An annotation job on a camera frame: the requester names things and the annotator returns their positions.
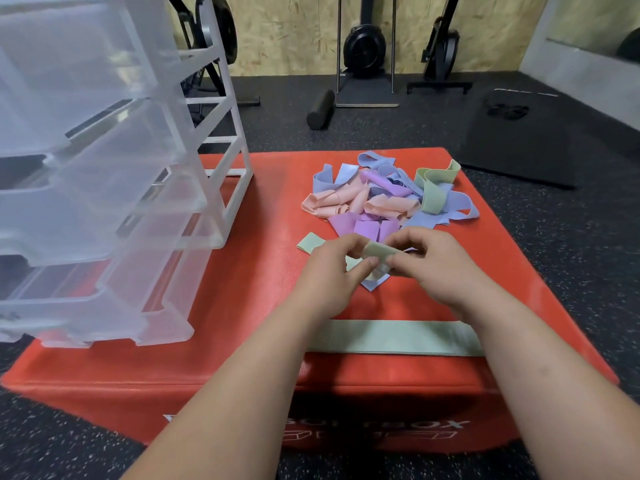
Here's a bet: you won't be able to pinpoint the black upright rowing machine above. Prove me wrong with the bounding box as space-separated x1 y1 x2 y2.
406 0 475 95

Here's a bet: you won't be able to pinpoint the stack of green bands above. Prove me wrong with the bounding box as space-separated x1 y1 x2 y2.
307 319 486 358

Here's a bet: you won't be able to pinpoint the person's right hand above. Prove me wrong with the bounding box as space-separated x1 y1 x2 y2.
383 227 502 325

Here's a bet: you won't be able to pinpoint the person's left hand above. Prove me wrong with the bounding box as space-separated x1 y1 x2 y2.
293 233 380 324

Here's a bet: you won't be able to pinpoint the wall mirror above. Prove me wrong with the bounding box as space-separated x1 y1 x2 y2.
545 0 640 65

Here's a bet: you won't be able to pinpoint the clear plastic drawer unit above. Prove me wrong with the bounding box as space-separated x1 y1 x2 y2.
0 0 255 251

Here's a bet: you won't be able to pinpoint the person's right forearm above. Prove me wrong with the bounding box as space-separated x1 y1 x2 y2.
465 297 640 480

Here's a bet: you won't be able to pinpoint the black straps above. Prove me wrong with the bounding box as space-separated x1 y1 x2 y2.
485 102 531 121

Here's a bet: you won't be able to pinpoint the pile of mixed resistance bands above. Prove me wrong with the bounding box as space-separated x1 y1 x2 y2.
301 150 481 293

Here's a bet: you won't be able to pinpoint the black ski machine with stand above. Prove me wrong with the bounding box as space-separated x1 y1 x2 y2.
335 0 401 109

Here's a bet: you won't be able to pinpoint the black foam roller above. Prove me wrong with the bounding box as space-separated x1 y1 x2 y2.
305 88 337 131

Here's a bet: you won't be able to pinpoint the translucent plastic drawer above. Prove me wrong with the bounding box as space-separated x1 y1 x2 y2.
0 209 223 348
0 99 209 268
0 2 169 158
135 244 213 347

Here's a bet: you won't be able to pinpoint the red soft plyo box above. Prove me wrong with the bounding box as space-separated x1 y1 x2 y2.
0 147 621 455

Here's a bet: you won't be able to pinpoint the person's left forearm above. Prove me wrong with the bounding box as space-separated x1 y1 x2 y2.
122 299 346 480

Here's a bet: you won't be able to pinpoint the black exercise mat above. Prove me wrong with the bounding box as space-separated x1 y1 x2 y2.
457 89 581 189

